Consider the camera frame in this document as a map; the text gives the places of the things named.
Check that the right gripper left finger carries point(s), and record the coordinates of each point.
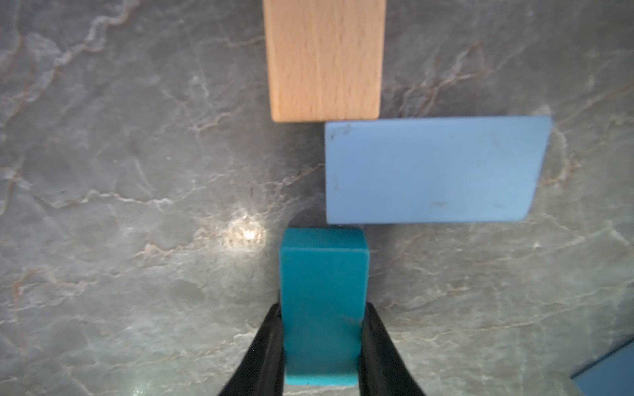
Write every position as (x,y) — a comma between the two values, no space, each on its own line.
(261,372)

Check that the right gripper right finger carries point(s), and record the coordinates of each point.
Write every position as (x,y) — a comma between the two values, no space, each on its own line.
(381,371)

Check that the teal block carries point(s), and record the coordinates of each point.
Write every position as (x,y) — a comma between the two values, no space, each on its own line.
(324,284)

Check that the light blue block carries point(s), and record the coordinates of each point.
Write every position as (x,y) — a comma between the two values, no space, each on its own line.
(434,170)
(610,375)

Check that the natural wood block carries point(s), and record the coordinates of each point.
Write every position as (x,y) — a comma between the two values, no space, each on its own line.
(324,59)

